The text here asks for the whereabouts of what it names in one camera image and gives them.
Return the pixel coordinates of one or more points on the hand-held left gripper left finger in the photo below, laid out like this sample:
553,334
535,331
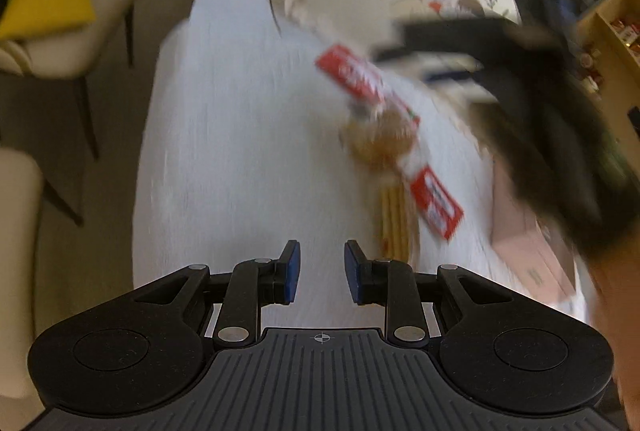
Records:
294,272

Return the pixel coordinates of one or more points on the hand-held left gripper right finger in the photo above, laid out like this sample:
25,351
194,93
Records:
353,273

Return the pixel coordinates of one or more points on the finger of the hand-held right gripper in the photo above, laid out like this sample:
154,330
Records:
450,31
425,57

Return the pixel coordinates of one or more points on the clear cracker packet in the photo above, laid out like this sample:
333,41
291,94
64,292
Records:
395,221

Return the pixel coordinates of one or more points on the long red snack packet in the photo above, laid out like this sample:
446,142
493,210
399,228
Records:
350,71

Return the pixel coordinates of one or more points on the pink cardboard box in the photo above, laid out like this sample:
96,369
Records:
530,256

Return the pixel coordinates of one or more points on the wooden shelf unit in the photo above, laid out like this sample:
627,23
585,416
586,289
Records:
617,26

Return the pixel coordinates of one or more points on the white textured tablecloth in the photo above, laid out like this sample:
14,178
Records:
225,136

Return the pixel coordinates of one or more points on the beige dining chair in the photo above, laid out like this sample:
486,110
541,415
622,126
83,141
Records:
90,26
15,261

